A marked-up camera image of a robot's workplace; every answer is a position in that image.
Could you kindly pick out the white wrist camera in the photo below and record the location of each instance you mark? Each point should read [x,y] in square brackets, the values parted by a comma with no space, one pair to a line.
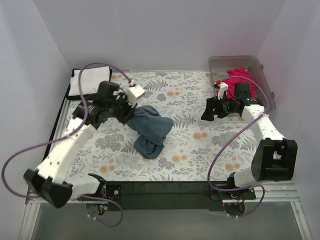
[221,88]
[133,93]

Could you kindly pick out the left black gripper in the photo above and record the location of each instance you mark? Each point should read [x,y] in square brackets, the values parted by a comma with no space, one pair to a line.
[122,107]

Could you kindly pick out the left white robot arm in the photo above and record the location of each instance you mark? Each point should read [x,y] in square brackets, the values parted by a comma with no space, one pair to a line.
[49,179]

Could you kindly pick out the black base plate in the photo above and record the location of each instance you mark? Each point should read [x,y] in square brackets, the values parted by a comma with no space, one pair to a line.
[169,195]

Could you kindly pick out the pink t shirt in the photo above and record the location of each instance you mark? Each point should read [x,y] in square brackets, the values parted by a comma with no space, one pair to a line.
[237,76]

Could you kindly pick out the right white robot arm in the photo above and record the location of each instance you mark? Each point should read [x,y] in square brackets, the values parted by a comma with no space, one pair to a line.
[275,156]

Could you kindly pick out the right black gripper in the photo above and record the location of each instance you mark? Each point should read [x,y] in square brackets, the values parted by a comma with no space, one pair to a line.
[216,107]

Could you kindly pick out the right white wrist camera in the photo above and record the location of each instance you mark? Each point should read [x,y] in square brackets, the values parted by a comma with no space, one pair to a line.
[221,88]

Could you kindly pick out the folded white t shirt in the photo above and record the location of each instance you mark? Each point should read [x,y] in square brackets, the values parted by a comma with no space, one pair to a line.
[87,81]

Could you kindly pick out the folded black t shirt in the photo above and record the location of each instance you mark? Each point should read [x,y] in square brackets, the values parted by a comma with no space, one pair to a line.
[75,97]

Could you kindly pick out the blue-grey t shirt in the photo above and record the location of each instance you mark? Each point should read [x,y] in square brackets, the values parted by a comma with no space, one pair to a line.
[152,129]

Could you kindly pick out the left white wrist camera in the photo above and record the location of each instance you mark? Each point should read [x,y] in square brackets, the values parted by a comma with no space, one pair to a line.
[133,93]

